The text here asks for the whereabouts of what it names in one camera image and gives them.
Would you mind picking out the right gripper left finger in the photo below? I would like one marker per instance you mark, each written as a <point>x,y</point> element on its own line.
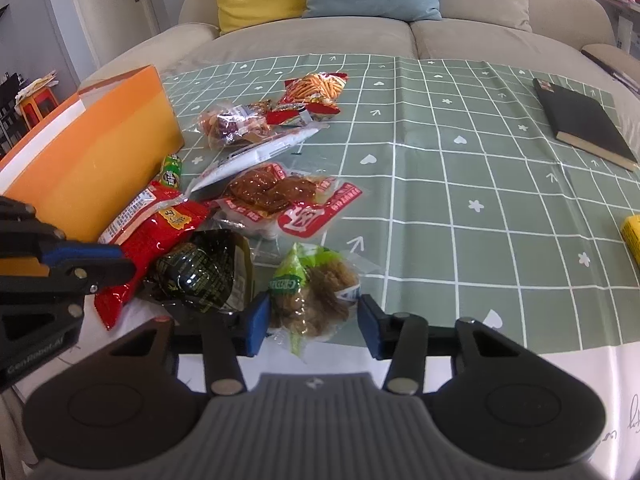
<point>226,337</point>

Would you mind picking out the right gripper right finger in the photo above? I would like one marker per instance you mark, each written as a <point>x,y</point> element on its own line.
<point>400,338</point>

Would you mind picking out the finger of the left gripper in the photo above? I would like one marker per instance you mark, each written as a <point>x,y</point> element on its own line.
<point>28,282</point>
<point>24,236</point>

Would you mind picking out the green peanut snack bag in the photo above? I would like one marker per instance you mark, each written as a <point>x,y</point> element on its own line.
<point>312,295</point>

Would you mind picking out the red crispy noodle snack bag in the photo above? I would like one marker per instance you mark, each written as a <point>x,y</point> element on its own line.
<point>158,219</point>

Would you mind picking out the white spicy strip packet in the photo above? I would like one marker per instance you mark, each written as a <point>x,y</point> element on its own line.
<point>252,155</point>

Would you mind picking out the clear assorted candy bag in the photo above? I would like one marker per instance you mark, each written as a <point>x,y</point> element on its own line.
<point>225,124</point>

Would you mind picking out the Mimi shrimp stick bag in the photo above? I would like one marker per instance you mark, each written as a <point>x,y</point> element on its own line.
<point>311,98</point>

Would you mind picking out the black shiny snack bag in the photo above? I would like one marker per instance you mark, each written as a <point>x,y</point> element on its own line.
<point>211,271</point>

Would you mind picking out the orange storage box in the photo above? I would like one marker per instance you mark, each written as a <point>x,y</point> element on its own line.
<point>88,159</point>

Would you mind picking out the orange red stool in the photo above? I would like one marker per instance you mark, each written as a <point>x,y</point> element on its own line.
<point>37,106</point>

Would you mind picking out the green grid tablecloth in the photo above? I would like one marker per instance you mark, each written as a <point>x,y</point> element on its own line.
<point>469,206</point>

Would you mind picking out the red braised meat packet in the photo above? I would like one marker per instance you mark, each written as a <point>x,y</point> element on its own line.
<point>270,201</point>

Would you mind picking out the green candy wrapper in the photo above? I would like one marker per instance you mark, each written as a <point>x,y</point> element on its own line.
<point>170,171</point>

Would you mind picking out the white door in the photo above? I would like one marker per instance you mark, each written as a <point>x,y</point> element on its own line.
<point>112,27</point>

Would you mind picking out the yellow box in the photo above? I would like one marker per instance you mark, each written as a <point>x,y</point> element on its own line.
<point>630,233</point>

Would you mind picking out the black notebook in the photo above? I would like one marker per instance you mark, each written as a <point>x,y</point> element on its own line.
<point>582,122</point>

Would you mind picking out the beige sofa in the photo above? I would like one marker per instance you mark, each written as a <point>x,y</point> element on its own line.
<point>564,37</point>

